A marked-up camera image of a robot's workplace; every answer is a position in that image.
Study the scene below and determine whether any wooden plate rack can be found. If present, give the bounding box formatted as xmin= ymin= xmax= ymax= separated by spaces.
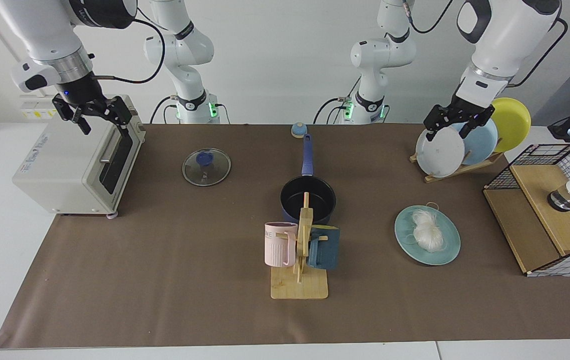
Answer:
xmin=409 ymin=150 xmax=505 ymax=184

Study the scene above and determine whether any teal plate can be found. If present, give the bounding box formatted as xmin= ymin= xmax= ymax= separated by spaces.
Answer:
xmin=394 ymin=205 xmax=462 ymax=266

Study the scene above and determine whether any white plate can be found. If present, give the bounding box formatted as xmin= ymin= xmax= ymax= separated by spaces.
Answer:
xmin=415 ymin=123 xmax=466 ymax=179

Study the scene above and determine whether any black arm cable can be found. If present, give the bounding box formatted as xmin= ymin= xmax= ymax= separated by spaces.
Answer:
xmin=507 ymin=17 xmax=569 ymax=90
xmin=90 ymin=18 xmax=166 ymax=85

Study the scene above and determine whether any white vermicelli bundle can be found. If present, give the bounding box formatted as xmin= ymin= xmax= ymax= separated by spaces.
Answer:
xmin=410 ymin=202 xmax=448 ymax=252

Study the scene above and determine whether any black pot with blue handle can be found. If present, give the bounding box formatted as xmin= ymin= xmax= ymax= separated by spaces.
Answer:
xmin=280 ymin=134 xmax=337 ymax=226

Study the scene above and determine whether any wooden cup stand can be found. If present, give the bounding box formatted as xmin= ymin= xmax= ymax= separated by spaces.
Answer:
xmin=270 ymin=192 xmax=329 ymax=300

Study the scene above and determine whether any glass lid with blue knob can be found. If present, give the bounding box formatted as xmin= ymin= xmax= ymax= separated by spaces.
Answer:
xmin=182 ymin=148 xmax=232 ymax=187

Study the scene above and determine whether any black base cable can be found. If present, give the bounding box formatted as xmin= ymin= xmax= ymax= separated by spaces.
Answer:
xmin=150 ymin=96 xmax=179 ymax=124
xmin=313 ymin=97 xmax=350 ymax=125

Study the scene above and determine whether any yellow plate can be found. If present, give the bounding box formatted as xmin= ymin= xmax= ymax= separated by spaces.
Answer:
xmin=490 ymin=97 xmax=532 ymax=153

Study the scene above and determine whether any brown table cloth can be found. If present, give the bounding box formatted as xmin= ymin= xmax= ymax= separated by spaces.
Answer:
xmin=0 ymin=123 xmax=570 ymax=349

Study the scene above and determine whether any light blue plate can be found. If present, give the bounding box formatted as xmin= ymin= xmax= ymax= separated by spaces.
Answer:
xmin=452 ymin=117 xmax=499 ymax=166

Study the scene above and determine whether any pale toaster oven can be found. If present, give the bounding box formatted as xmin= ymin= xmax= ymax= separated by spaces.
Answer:
xmin=12 ymin=94 xmax=146 ymax=220

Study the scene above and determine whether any white wall socket strip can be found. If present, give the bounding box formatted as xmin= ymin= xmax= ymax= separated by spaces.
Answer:
xmin=19 ymin=94 xmax=65 ymax=122

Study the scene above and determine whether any dark blue cup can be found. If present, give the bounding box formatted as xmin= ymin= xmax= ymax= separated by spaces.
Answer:
xmin=308 ymin=225 xmax=341 ymax=271

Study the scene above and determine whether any pink ribbed cup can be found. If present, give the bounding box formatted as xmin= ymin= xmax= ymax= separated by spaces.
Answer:
xmin=264 ymin=222 xmax=299 ymax=268

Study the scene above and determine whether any wire basket with wooden floor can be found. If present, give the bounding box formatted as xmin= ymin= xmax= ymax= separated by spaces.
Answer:
xmin=483 ymin=143 xmax=570 ymax=277

